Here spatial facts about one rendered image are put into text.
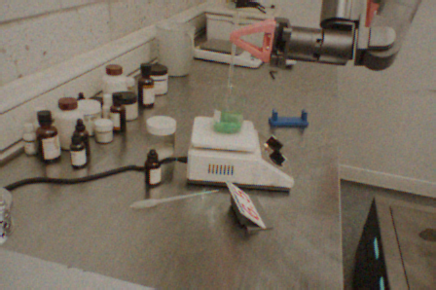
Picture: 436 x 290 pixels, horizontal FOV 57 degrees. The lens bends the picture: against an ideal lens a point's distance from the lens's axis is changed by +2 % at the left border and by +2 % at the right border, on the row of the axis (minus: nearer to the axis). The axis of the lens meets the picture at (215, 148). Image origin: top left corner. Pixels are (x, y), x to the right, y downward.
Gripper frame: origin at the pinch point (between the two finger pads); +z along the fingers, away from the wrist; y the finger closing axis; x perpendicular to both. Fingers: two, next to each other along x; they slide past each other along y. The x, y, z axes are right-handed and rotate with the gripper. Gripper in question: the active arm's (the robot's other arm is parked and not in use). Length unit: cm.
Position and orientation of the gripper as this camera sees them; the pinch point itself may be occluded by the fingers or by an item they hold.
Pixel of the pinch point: (235, 36)
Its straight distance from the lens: 71.7
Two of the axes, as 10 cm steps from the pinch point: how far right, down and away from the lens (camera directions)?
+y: -1.0, 4.6, -8.8
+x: -0.9, 8.8, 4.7
